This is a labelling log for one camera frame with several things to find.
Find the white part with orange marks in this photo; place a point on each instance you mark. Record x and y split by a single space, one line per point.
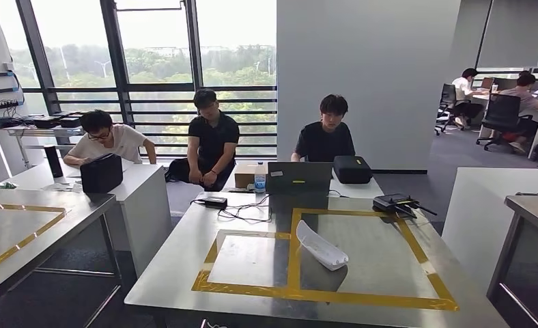
321 249

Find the steel workbench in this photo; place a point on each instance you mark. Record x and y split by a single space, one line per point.
169 276

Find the clear water bottle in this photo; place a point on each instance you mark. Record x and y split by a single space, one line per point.
260 181

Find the cardboard box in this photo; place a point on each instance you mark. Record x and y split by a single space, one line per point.
244 176

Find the grey laptop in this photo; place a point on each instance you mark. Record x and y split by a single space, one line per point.
298 179

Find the person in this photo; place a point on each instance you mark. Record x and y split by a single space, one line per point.
325 145
524 102
124 142
212 140
461 86

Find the black power adapter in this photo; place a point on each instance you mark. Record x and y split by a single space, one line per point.
214 202

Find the black hard case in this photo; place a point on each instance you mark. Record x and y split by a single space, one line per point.
101 174
352 170

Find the white table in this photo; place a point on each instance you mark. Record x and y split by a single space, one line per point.
355 189
477 208
147 212

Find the black bag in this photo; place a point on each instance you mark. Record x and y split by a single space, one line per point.
176 171

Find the black router with antennas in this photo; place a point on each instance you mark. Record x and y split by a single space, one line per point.
391 202

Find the black office chair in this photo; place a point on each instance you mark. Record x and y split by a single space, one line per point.
446 97
502 113

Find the steel table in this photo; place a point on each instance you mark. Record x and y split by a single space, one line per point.
536 208
70 199

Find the black cylinder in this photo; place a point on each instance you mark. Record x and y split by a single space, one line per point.
53 162

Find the steel bench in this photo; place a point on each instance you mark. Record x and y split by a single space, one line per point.
38 132

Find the black power strip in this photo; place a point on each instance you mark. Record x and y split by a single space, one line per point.
4 106

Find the small yellow tape frame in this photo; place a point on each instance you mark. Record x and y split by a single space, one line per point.
242 288

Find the dark window frame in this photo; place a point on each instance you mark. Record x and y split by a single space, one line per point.
119 68

